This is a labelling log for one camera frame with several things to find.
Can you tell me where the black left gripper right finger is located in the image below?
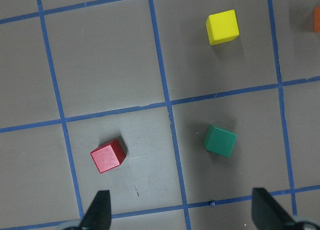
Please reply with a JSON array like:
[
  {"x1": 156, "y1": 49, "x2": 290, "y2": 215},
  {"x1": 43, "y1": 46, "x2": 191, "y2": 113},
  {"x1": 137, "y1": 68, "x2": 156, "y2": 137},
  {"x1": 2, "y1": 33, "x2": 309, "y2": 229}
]
[{"x1": 251, "y1": 188, "x2": 300, "y2": 230}]

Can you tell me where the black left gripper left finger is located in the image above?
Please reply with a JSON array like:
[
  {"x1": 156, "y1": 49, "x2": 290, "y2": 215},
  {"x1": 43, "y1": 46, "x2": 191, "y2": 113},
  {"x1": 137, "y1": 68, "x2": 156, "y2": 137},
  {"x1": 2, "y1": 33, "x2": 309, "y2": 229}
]
[{"x1": 79, "y1": 190, "x2": 111, "y2": 230}]

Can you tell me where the orange wooden block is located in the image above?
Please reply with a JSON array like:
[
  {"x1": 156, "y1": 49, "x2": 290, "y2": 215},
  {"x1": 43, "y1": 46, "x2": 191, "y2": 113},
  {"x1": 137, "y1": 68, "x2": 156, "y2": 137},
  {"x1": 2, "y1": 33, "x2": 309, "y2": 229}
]
[{"x1": 313, "y1": 6, "x2": 320, "y2": 33}]

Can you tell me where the yellow wooden block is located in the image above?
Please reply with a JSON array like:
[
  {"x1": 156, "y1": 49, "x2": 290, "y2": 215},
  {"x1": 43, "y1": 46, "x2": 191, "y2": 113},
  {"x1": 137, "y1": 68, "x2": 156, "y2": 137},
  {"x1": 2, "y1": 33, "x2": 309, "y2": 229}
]
[{"x1": 205, "y1": 9, "x2": 240, "y2": 45}]

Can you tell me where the green wooden block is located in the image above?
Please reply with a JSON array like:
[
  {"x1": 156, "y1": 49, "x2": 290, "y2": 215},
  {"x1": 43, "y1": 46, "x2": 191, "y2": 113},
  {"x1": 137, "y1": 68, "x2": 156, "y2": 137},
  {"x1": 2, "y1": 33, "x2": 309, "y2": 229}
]
[{"x1": 203, "y1": 124, "x2": 238, "y2": 158}]

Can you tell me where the red wooden block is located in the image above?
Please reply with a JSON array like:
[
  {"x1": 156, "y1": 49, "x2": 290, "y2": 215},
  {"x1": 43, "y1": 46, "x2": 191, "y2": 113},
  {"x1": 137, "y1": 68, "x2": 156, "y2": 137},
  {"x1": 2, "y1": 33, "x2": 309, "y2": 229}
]
[{"x1": 90, "y1": 139, "x2": 126, "y2": 174}]

